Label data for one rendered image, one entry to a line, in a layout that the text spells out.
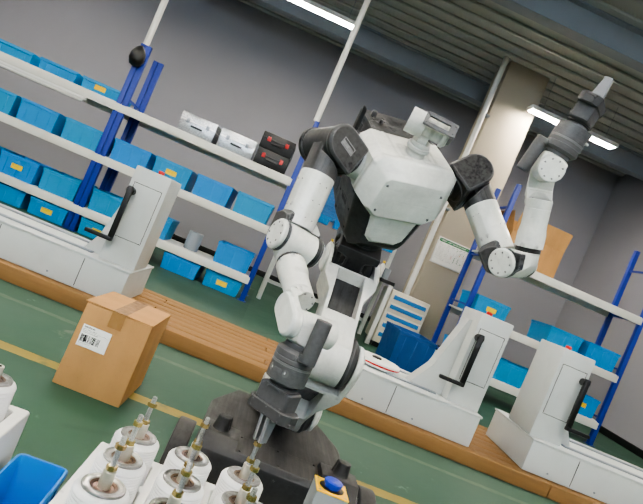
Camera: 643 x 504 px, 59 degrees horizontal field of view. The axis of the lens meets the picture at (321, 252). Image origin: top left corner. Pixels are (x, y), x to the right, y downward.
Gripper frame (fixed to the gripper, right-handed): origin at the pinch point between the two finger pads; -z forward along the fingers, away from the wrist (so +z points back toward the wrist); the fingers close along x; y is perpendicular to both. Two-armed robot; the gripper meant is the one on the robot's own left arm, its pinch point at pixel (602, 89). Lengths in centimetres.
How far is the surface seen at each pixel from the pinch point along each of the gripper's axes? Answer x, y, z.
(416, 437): -143, 14, 159
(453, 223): -554, 209, 72
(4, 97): -141, 507, 184
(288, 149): -304, 307, 88
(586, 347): -510, -5, 103
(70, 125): -179, 454, 176
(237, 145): -273, 341, 110
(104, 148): -198, 420, 177
